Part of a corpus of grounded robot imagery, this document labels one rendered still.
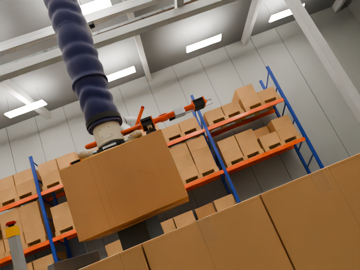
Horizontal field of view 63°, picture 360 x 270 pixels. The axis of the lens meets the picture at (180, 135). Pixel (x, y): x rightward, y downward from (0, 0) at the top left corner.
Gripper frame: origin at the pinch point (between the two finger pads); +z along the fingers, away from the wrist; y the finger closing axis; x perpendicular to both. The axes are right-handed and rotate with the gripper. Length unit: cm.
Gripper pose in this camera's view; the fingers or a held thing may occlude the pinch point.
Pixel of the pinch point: (148, 123)
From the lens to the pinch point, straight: 187.1
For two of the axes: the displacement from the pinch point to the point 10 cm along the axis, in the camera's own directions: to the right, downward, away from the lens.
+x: -9.3, 3.6, -0.9
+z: -0.2, -2.9, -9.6
